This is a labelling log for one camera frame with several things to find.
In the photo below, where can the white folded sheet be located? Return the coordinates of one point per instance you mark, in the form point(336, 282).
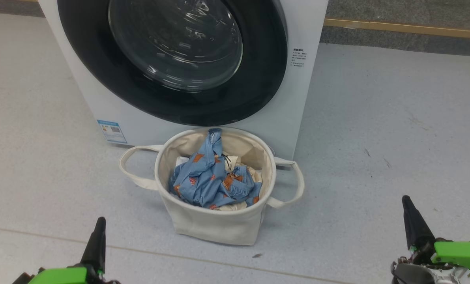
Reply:
point(180, 161)

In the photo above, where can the cream garment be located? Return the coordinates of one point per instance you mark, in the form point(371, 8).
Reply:
point(255, 173)

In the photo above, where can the blue energy label sticker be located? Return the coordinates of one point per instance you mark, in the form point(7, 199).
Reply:
point(112, 131)

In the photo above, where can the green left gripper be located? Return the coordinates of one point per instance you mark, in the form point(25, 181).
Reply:
point(61, 276)

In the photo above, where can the white front-load washing machine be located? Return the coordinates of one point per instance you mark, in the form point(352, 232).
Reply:
point(298, 102)

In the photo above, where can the cream canvas laundry basket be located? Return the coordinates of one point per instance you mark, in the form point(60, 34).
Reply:
point(215, 228)

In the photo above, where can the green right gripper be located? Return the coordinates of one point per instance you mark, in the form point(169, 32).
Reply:
point(459, 254)

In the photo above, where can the yellow floor edge strip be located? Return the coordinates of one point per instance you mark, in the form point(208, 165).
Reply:
point(416, 28)

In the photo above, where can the black round glass washer door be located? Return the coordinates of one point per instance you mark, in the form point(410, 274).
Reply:
point(96, 71)

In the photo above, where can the blue printed garment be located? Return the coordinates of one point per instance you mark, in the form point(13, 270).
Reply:
point(203, 177)

